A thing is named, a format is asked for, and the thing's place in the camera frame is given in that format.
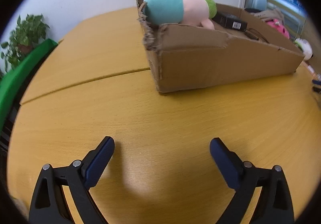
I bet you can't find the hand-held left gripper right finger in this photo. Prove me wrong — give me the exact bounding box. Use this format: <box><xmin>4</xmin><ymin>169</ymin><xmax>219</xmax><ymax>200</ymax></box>
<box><xmin>210</xmin><ymin>138</ymin><xmax>294</xmax><ymax>224</ymax></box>

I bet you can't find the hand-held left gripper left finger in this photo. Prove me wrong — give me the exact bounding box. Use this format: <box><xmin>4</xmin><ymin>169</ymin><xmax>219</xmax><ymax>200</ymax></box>
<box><xmin>28</xmin><ymin>136</ymin><xmax>115</xmax><ymax>224</ymax></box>

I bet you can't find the brown cardboard box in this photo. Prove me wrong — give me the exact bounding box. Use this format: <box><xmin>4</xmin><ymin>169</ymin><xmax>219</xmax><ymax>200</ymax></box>
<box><xmin>136</xmin><ymin>0</ymin><xmax>305</xmax><ymax>93</ymax></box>

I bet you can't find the black charger box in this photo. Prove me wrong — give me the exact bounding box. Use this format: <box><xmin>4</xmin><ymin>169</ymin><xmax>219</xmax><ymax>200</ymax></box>
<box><xmin>213</xmin><ymin>11</ymin><xmax>248</xmax><ymax>31</ymax></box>

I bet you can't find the dark small object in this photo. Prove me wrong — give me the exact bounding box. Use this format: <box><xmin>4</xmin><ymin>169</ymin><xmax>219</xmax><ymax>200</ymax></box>
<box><xmin>312</xmin><ymin>73</ymin><xmax>321</xmax><ymax>93</ymax></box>

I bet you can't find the white green round toy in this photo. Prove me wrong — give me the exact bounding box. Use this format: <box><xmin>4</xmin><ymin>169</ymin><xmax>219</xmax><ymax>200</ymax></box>
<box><xmin>295</xmin><ymin>38</ymin><xmax>313</xmax><ymax>61</ymax></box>

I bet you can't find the green potted plant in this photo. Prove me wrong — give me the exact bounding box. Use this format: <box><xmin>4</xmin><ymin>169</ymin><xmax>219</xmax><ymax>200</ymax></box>
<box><xmin>1</xmin><ymin>14</ymin><xmax>51</xmax><ymax>69</ymax></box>

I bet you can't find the beige printed cloth toy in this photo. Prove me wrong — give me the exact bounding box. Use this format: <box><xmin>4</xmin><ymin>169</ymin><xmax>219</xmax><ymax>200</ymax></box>
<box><xmin>249</xmin><ymin>8</ymin><xmax>285</xmax><ymax>25</ymax></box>

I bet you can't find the teal pink green plush toy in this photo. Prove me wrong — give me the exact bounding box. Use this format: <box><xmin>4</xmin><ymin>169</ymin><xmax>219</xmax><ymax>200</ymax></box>
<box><xmin>144</xmin><ymin>0</ymin><xmax>217</xmax><ymax>30</ymax></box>

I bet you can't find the black cable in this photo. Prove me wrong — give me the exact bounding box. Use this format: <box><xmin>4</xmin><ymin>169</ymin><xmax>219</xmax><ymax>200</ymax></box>
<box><xmin>244</xmin><ymin>28</ymin><xmax>270</xmax><ymax>44</ymax></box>

